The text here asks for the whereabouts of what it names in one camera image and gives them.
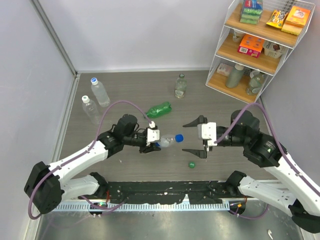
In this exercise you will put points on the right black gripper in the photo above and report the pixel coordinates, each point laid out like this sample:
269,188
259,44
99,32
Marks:
201,153

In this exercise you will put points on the pepsi bottle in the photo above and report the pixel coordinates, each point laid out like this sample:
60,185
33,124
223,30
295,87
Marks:
166,141

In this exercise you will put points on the pink white packet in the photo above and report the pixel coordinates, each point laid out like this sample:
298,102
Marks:
224,69

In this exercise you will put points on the green plastic bottle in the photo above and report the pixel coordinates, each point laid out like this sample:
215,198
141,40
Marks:
159,110

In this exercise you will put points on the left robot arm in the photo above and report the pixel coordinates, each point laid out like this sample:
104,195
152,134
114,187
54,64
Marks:
50,184

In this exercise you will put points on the clear glass bottle green cap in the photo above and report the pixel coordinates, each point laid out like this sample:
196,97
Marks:
180,86

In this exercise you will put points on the white cable duct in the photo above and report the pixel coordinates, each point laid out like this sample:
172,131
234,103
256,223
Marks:
82,206

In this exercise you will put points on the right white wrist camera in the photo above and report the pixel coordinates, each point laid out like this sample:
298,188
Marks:
207,133

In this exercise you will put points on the clear bottle blue cap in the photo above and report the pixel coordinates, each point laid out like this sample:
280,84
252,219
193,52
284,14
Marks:
100,93

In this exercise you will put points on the clear bottle on shelf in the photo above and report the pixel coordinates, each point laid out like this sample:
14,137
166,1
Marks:
256,81

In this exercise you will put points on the white bottle cap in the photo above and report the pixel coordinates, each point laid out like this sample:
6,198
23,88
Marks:
85,99

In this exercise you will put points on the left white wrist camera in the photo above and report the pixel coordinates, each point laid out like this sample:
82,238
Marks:
152,134

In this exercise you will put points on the orange yellow box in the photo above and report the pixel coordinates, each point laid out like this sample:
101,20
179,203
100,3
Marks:
296,20

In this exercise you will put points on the green sponge pack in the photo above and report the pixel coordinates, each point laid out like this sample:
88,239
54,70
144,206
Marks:
251,11

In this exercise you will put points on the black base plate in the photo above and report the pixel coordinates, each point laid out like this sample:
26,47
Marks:
165,192

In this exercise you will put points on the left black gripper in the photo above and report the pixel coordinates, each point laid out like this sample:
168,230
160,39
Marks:
148,149

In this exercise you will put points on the grey green bottle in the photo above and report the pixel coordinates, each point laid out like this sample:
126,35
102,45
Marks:
235,76

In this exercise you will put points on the orange pink box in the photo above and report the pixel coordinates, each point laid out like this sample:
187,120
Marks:
251,46

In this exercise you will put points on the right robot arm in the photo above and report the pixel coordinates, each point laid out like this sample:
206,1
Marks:
301,198

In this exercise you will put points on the white cup on shelf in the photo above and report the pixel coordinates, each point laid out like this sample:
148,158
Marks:
237,36

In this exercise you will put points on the white wire shelf rack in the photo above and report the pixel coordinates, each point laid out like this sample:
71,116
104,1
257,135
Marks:
226,50

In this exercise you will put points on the clear plastic bottle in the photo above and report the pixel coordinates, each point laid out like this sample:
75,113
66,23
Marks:
92,111

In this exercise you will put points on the yellow snack bag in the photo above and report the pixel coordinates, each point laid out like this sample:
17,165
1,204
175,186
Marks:
277,19

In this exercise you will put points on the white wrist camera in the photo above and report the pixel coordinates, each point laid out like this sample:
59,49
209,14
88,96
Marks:
207,133
152,134

